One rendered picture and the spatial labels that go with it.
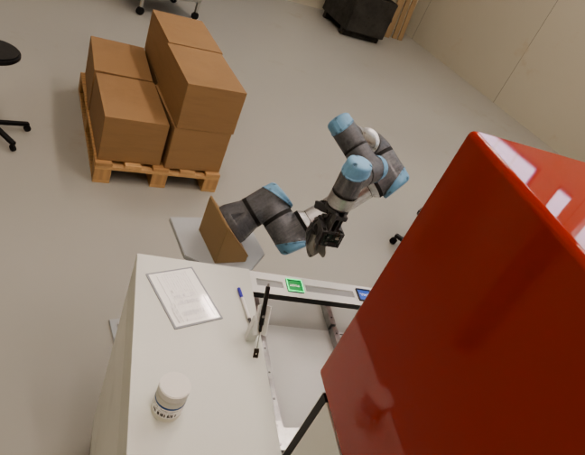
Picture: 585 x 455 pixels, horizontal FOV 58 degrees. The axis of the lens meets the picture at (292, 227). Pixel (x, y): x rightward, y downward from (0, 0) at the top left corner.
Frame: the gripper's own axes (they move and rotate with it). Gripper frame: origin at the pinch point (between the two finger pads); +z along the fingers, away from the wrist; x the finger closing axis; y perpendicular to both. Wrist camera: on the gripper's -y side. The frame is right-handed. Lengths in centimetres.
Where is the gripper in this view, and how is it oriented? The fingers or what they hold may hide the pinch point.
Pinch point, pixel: (311, 251)
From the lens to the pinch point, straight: 164.7
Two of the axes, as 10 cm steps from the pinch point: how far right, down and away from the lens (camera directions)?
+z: -3.5, 7.6, 5.5
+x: 9.2, 1.6, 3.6
